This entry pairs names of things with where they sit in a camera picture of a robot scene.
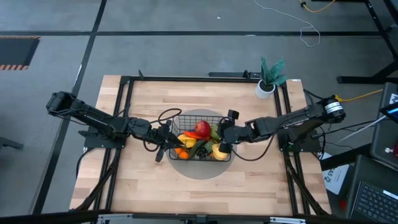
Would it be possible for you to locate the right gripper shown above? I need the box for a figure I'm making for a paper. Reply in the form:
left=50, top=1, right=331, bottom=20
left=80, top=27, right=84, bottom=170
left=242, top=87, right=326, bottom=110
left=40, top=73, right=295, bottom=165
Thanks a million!
left=217, top=110, right=249, bottom=154

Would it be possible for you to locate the orange carrot with green top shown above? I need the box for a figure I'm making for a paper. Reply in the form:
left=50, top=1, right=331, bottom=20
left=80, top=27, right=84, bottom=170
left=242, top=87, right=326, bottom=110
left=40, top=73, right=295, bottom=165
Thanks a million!
left=183, top=130, right=209, bottom=141

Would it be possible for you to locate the black grape bunch with leaf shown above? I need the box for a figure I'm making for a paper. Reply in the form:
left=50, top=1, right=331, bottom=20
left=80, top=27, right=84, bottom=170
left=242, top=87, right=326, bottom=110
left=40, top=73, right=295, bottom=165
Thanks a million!
left=198, top=139, right=216, bottom=158

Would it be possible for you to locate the orange tangerine cluster with leaves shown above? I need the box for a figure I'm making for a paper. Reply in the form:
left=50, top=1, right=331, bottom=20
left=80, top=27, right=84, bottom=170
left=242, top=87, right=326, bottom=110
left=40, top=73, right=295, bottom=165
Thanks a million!
left=174, top=146, right=190, bottom=161

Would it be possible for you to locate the black front rail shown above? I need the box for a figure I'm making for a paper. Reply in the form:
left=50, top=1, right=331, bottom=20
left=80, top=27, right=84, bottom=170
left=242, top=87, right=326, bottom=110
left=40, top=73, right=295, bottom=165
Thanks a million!
left=0, top=210, right=398, bottom=224

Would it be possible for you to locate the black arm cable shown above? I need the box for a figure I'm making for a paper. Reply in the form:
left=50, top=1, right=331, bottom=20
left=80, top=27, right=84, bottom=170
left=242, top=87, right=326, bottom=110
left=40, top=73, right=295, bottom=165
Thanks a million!
left=142, top=108, right=183, bottom=153
left=231, top=133, right=280, bottom=162

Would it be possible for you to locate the silver bracket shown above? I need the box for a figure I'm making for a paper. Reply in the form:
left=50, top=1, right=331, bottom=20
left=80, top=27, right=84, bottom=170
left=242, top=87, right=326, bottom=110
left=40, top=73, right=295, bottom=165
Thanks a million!
left=269, top=217, right=305, bottom=224
left=98, top=213, right=133, bottom=223

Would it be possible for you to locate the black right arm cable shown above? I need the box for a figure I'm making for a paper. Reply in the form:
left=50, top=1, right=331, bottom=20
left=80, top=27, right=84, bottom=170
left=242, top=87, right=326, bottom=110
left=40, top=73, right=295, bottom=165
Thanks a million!
left=231, top=133, right=280, bottom=162

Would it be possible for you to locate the grey case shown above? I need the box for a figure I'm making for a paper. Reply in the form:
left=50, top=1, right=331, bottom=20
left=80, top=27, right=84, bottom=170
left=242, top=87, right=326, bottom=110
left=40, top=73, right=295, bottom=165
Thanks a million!
left=369, top=82, right=398, bottom=172

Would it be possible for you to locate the black aluminium table frame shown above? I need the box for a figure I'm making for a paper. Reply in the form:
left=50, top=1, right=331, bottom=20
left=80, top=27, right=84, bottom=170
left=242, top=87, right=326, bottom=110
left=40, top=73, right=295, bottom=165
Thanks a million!
left=70, top=75, right=332, bottom=218

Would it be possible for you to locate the dark green cucumber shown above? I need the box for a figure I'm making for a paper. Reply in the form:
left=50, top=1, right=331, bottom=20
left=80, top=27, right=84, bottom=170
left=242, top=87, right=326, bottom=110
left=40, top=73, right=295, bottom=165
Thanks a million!
left=188, top=139, right=206, bottom=159

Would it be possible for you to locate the round grey mat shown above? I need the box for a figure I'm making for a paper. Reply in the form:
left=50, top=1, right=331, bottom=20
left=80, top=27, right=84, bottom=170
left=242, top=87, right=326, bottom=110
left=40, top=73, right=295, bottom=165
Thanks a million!
left=164, top=108, right=238, bottom=180

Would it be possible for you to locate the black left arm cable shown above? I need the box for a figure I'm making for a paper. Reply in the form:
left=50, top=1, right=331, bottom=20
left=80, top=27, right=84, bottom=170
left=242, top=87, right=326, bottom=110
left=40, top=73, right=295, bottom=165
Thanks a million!
left=142, top=108, right=183, bottom=153

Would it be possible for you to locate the black hazard-striped floor mat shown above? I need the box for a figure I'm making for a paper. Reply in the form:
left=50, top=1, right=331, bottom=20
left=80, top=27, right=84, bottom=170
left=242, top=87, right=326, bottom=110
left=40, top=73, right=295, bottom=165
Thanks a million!
left=0, top=35, right=41, bottom=71

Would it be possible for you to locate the red object with white part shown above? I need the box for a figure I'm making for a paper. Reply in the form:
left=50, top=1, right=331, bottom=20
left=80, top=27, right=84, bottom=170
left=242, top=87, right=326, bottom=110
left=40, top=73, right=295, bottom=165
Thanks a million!
left=385, top=142, right=398, bottom=158

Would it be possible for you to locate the black desk leg frame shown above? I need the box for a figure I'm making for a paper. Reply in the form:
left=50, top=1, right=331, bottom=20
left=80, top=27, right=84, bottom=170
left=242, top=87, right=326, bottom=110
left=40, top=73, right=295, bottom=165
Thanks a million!
left=337, top=0, right=398, bottom=85

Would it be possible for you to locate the black wire basket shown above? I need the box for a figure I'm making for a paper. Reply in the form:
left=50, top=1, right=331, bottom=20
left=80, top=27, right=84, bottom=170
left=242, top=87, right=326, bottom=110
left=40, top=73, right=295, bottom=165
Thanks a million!
left=169, top=114, right=232, bottom=162

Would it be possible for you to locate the tablet with lit screen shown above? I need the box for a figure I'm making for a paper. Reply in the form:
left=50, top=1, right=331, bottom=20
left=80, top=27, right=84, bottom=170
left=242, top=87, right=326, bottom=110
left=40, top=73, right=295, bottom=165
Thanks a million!
left=378, top=101, right=398, bottom=124

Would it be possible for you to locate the black laptop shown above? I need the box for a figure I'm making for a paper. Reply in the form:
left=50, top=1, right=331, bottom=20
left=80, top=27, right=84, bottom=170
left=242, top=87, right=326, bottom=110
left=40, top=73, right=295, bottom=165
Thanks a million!
left=345, top=154, right=398, bottom=224

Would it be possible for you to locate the yellow cable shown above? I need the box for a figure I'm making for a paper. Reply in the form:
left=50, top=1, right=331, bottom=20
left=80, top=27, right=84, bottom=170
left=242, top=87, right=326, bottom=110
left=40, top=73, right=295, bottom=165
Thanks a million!
left=298, top=0, right=337, bottom=14
left=335, top=89, right=384, bottom=103

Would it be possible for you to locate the yellow bell pepper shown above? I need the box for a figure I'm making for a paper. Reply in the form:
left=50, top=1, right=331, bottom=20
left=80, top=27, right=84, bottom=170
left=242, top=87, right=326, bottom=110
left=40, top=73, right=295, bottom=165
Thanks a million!
left=211, top=142, right=229, bottom=161

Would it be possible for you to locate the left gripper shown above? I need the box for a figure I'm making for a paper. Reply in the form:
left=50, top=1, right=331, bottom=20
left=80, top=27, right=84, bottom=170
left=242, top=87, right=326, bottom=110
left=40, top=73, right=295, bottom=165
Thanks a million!
left=149, top=120, right=184, bottom=163

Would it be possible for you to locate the green pear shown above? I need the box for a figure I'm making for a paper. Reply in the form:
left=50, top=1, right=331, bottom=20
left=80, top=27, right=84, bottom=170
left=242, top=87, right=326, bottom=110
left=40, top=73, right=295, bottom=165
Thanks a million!
left=210, top=123, right=222, bottom=142

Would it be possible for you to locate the thin white floor cable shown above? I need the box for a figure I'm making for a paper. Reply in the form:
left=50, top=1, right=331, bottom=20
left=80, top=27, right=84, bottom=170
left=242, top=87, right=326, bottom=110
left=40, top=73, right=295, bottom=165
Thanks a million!
left=253, top=0, right=322, bottom=48

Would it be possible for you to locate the white paper sheet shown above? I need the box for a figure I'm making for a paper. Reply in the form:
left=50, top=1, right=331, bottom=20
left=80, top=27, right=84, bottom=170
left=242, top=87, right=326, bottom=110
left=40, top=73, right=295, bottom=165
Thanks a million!
left=322, top=152, right=351, bottom=196

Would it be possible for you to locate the black chair base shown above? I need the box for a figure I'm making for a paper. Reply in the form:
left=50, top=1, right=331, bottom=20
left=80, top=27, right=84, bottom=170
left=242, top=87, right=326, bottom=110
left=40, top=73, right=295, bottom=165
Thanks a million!
left=0, top=136, right=24, bottom=150

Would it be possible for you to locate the green plant in white pot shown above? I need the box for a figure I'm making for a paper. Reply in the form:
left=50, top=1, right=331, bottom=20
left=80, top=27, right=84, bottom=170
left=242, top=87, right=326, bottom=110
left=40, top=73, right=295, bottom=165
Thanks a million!
left=254, top=56, right=289, bottom=100

